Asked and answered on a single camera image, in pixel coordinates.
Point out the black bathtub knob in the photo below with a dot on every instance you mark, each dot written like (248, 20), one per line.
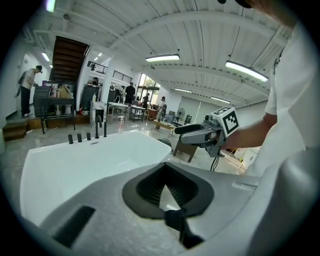
(70, 139)
(79, 137)
(88, 136)

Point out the dark grey cabinet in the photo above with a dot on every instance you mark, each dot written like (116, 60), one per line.
(41, 100)

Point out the white table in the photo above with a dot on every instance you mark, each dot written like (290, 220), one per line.
(117, 104)

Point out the wooden steps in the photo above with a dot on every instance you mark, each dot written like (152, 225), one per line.
(15, 128)

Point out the long ceiling light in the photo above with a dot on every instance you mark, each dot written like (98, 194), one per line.
(45, 56)
(246, 70)
(220, 100)
(183, 90)
(162, 58)

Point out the low wooden table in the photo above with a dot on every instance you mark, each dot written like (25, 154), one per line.
(165, 124)

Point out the black bathtub faucet spout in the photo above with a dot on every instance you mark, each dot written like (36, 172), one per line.
(97, 125)

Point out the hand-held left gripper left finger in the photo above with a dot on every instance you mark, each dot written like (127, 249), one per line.
(105, 200)

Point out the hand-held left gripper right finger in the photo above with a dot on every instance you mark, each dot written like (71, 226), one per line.
(232, 195)

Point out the marble patterned block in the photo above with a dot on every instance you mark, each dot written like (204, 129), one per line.
(98, 110)

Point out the person's right forearm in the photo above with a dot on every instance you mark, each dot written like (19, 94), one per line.
(247, 136)

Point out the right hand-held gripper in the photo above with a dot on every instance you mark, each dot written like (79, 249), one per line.
(225, 120)

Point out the black metal table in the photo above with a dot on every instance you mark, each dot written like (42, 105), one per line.
(57, 100)

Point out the brown wooden staircase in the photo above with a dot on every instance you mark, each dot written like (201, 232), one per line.
(67, 60)

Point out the pink soap bottle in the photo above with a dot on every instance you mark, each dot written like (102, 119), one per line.
(121, 126)

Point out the person's white shirt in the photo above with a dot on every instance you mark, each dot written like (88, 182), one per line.
(292, 100)

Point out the brown wooden crate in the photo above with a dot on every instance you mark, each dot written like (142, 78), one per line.
(186, 150)

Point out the white bathtub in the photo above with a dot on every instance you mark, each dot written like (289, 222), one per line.
(87, 165)

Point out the black handheld shower head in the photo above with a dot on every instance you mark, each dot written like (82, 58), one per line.
(105, 130)

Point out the standing fan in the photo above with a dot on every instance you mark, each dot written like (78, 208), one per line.
(180, 113)

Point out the cardboard box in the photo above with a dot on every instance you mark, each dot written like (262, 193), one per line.
(64, 92)

